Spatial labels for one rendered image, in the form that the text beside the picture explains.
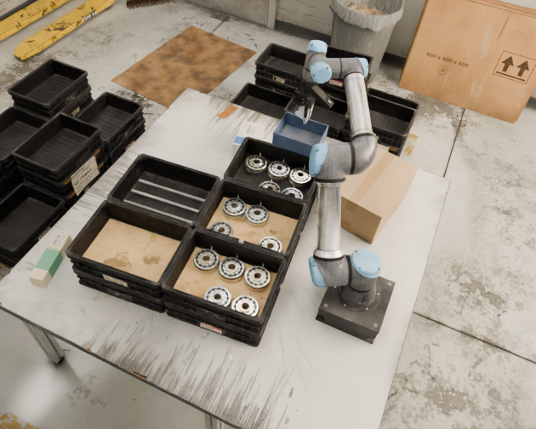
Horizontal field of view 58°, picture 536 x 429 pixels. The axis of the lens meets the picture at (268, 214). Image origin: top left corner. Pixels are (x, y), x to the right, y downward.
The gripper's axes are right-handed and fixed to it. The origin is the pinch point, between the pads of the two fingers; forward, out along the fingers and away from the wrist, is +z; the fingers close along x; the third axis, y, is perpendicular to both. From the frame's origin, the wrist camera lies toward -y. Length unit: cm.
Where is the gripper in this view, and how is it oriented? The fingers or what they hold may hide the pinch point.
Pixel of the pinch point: (306, 121)
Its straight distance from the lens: 218.4
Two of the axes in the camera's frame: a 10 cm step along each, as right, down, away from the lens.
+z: -1.3, 7.2, 6.8
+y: -8.9, -3.8, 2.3
